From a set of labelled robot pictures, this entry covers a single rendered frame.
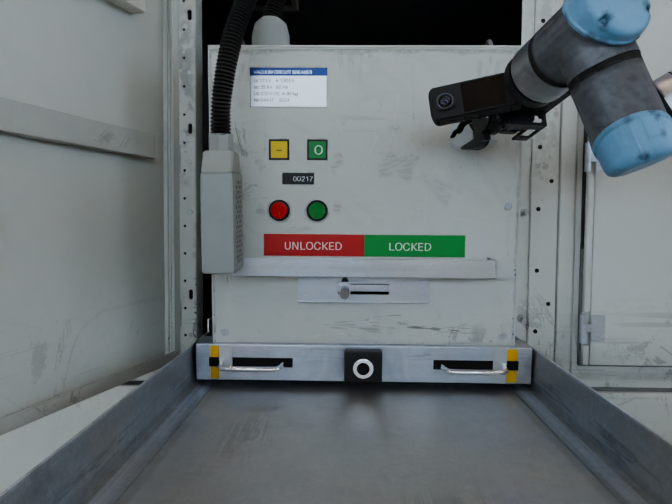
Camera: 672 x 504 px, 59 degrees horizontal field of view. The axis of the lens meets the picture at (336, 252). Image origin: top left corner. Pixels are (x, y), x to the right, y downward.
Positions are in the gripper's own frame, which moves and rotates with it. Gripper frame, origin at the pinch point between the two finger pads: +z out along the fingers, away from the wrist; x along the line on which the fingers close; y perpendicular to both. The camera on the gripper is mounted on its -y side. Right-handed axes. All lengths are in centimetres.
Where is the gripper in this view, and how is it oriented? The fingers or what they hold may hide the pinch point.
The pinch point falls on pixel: (451, 139)
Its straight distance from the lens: 94.0
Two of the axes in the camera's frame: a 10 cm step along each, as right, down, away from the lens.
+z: -2.3, 2.1, 9.5
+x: -0.5, -9.8, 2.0
